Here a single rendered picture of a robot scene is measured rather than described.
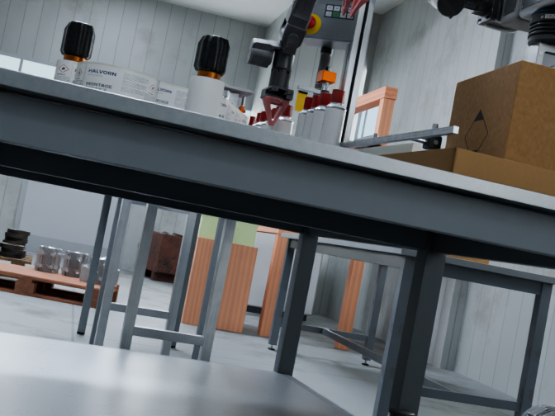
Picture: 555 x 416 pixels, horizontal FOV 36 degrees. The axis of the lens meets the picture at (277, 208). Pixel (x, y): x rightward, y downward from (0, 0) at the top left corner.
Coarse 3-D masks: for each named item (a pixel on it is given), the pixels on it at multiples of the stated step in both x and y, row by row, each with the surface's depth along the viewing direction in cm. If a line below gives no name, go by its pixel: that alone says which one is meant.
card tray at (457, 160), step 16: (416, 160) 132; (432, 160) 127; (448, 160) 122; (464, 160) 122; (480, 160) 122; (496, 160) 123; (480, 176) 122; (496, 176) 123; (512, 176) 124; (528, 176) 125; (544, 176) 126; (544, 192) 126
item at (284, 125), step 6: (288, 108) 244; (282, 114) 244; (288, 114) 244; (282, 120) 243; (288, 120) 244; (276, 126) 244; (282, 126) 243; (288, 126) 244; (282, 132) 243; (288, 132) 244
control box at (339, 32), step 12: (324, 0) 245; (336, 0) 244; (312, 12) 246; (324, 12) 245; (324, 24) 245; (336, 24) 244; (348, 24) 243; (312, 36) 246; (324, 36) 244; (336, 36) 243; (348, 36) 242; (336, 48) 252
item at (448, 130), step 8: (440, 128) 162; (448, 128) 158; (456, 128) 157; (384, 136) 185; (392, 136) 181; (400, 136) 178; (408, 136) 174; (416, 136) 171; (424, 136) 168; (432, 136) 165; (344, 144) 207; (352, 144) 202; (360, 144) 197; (368, 144) 194
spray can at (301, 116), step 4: (308, 100) 226; (304, 104) 227; (308, 104) 225; (304, 108) 226; (308, 108) 225; (300, 112) 226; (304, 112) 225; (300, 116) 225; (304, 116) 225; (300, 120) 225; (304, 120) 224; (296, 124) 226; (300, 124) 225; (296, 128) 226; (300, 128) 225; (296, 132) 225; (300, 132) 224; (300, 136) 224
